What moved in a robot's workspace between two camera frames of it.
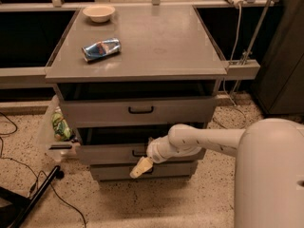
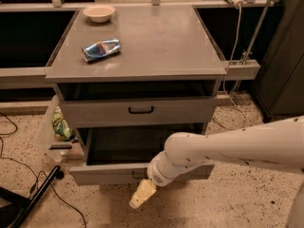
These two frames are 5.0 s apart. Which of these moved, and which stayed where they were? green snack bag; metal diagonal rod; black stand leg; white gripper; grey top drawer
Moved: white gripper
Stayed: black stand leg; green snack bag; grey top drawer; metal diagonal rod
